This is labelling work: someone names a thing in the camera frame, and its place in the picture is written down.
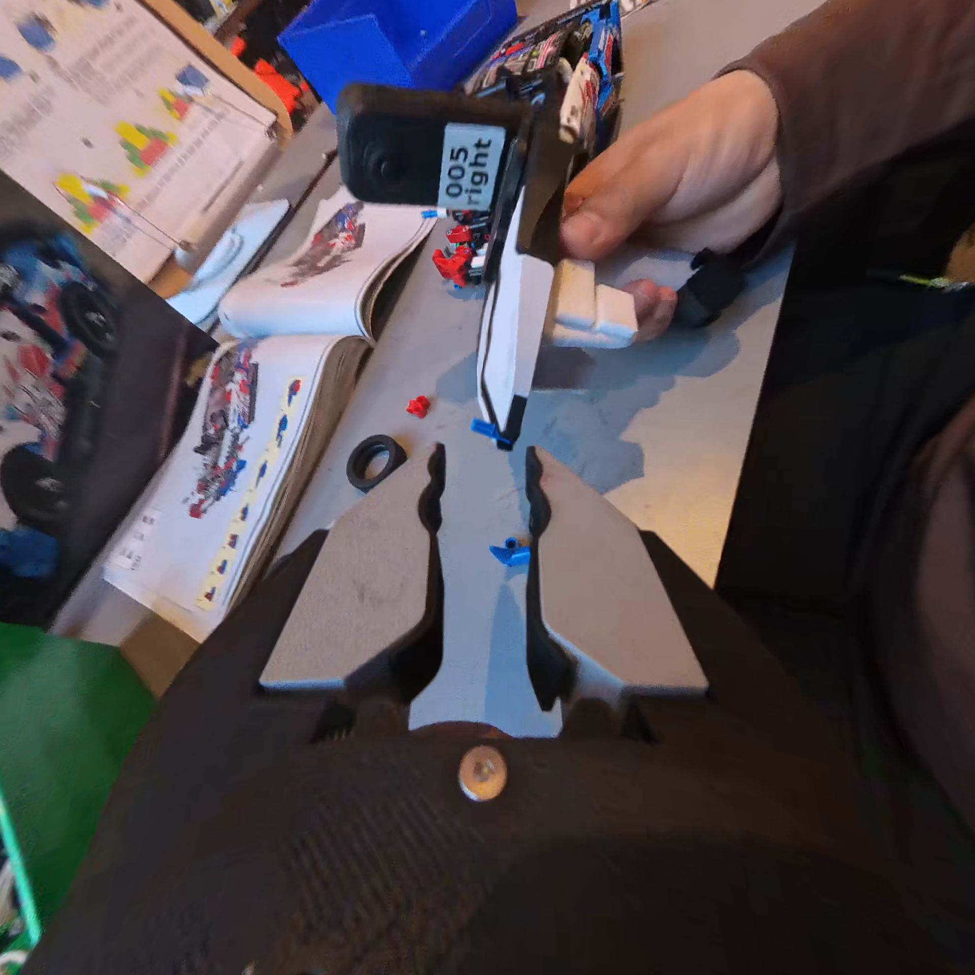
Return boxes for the person's right hand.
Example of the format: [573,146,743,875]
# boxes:
[560,69,787,342]

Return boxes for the blue plastic bin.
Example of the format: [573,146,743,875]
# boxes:
[278,0,519,115]

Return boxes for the narrow black rubber tyre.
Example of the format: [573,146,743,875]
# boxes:
[346,434,408,492]

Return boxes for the person's right forearm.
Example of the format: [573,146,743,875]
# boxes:
[716,0,975,256]

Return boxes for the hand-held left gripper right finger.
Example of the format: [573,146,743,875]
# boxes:
[524,445,709,713]

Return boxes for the printed toy car box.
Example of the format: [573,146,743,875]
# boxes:
[0,171,222,626]

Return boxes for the black cable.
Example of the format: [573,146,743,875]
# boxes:
[289,148,340,210]

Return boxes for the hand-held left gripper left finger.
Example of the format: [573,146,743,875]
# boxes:
[259,442,448,709]

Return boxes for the brown wooden board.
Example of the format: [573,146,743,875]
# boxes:
[141,0,294,142]

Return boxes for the open instruction book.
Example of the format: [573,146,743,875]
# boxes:
[103,186,439,644]

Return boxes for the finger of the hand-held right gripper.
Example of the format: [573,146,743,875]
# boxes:
[476,194,557,452]

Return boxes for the person's brown shirt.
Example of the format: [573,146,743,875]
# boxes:
[868,419,975,824]

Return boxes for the toy brick car model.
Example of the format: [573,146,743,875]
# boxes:
[432,0,627,290]

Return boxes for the pale white plastic item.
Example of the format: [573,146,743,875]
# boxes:
[168,198,292,329]

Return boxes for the beige wooden table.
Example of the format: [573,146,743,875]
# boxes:
[122,617,201,698]

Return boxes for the orange plastic parts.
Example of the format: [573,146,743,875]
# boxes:
[229,38,313,115]

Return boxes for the white brick picture booklet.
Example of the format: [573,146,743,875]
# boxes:
[0,0,279,283]

